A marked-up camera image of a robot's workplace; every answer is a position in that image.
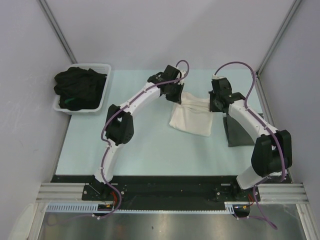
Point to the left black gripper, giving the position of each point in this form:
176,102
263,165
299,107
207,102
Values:
176,97

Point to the white slotted cable duct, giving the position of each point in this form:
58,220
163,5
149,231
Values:
96,208

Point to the aluminium frame rail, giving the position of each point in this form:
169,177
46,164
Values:
278,193

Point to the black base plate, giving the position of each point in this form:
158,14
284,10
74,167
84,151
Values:
163,193

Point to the folded dark grey t-shirt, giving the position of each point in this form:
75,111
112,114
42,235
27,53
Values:
247,135

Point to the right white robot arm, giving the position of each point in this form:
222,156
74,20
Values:
272,151

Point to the white plastic basket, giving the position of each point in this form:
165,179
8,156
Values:
98,67

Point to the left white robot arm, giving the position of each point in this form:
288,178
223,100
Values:
119,125

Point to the black t-shirt pile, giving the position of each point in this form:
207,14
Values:
79,89

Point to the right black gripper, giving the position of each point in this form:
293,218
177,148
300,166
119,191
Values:
212,108

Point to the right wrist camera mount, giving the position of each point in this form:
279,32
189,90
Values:
216,77

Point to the white floral t-shirt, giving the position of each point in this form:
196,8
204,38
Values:
192,115

